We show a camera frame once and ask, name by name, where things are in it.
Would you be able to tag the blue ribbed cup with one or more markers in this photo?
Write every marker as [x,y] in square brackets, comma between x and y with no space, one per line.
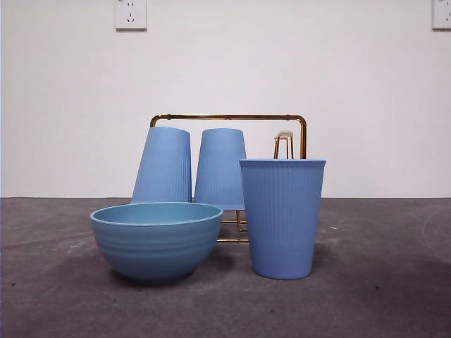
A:
[218,169]
[162,165]
[282,218]

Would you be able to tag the blue ribbed bowl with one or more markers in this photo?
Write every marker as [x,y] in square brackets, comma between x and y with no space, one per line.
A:
[155,246]

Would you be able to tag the white wall socket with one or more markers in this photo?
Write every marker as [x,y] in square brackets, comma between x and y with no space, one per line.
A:
[442,15]
[130,17]

